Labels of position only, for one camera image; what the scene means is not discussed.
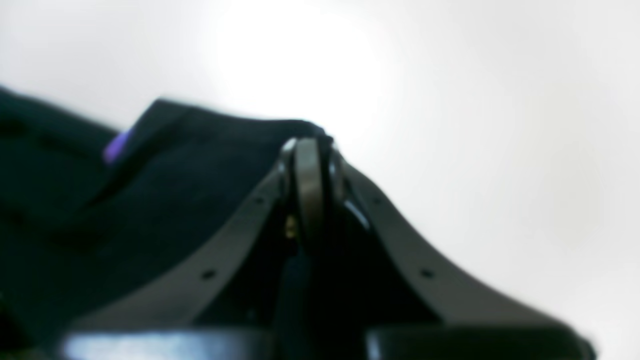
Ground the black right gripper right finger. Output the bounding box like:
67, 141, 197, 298
326, 148, 597, 360

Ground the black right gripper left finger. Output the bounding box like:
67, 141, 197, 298
58, 137, 323, 360

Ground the black t-shirt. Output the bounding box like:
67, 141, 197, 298
1, 89, 330, 358

